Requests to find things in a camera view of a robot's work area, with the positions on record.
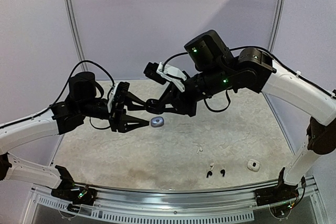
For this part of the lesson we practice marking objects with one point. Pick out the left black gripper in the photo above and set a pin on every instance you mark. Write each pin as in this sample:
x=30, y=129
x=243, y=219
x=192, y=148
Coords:
x=123, y=125

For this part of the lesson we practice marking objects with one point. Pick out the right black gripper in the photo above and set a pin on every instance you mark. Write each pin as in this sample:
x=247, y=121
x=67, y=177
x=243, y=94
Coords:
x=177, y=97

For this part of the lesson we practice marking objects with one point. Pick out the purple earbud charging case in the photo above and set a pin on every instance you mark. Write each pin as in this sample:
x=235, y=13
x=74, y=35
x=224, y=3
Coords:
x=157, y=121

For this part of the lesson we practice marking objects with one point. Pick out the black stem earbud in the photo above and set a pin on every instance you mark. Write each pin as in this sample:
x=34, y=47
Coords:
x=223, y=172
x=209, y=174

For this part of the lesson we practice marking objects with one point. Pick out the black earbud charging case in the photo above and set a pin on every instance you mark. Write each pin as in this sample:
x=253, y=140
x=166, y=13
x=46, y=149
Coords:
x=151, y=106

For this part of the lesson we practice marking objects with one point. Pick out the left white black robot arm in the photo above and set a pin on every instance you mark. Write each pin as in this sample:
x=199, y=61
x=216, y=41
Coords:
x=61, y=118

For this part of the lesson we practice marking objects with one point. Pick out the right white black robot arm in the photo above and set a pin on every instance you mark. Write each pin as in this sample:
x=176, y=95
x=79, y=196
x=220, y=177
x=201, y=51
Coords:
x=259, y=71

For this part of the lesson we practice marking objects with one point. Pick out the white earbud charging case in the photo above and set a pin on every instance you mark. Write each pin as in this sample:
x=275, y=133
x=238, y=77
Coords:
x=253, y=165

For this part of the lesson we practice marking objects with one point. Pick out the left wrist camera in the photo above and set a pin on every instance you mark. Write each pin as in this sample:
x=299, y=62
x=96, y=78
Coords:
x=116, y=102

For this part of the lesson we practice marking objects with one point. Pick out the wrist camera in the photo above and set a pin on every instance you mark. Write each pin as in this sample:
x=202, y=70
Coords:
x=116, y=102
x=160, y=74

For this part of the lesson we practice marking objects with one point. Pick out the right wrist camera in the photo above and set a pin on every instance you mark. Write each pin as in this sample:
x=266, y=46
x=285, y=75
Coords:
x=160, y=74

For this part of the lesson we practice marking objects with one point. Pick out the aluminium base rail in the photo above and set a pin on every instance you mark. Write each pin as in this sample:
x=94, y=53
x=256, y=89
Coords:
x=231, y=205

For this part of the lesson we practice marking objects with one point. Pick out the left aluminium frame post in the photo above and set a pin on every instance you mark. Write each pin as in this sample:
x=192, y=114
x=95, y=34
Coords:
x=74, y=29

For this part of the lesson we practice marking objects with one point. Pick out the aluminium frame post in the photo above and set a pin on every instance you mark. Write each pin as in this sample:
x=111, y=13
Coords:
x=275, y=24
x=74, y=29

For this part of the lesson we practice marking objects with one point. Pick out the right aluminium frame post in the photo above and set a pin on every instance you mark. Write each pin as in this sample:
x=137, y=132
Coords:
x=275, y=24

